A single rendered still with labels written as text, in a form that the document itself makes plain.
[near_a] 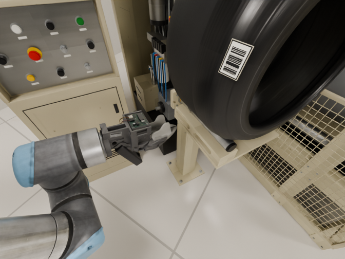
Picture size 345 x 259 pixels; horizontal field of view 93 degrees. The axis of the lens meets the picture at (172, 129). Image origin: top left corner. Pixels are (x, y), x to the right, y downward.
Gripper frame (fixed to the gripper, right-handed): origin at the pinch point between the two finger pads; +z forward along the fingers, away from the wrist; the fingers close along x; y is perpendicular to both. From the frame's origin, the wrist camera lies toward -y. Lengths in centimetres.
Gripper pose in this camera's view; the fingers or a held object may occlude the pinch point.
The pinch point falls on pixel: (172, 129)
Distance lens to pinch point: 50.4
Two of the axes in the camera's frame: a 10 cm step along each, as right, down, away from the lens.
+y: 1.1, -7.2, -6.9
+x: -4.7, -6.4, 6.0
